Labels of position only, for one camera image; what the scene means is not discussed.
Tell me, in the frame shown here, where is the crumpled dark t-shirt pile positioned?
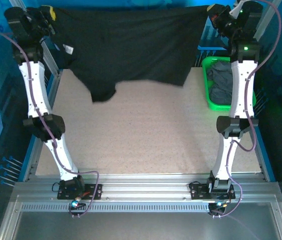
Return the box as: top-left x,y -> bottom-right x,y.
206,61 -> 234,106

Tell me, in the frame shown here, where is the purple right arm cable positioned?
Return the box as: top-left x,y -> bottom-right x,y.
212,0 -> 282,219

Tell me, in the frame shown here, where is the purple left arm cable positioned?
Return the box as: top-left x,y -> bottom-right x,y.
0,31 -> 101,219

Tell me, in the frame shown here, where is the green plastic basket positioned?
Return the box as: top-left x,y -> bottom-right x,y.
201,56 -> 257,111

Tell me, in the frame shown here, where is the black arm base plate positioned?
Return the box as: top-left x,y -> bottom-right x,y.
188,181 -> 236,200
57,183 -> 103,201

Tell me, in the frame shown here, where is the small LED circuit board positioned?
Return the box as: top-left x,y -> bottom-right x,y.
67,198 -> 87,218
207,201 -> 228,218

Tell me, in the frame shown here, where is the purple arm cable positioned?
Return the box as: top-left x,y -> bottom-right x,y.
212,0 -> 282,219
0,31 -> 101,219

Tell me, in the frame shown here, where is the black t-shirt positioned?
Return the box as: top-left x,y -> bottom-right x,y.
39,4 -> 211,103

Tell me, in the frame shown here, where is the grey metal panel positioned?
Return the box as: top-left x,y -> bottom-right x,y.
0,194 -> 282,240

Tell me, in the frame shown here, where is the aluminium mounting rail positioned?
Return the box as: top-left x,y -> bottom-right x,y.
13,173 -> 281,202

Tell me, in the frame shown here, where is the slotted grey cable duct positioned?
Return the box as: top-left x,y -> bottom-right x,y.
20,202 -> 211,213

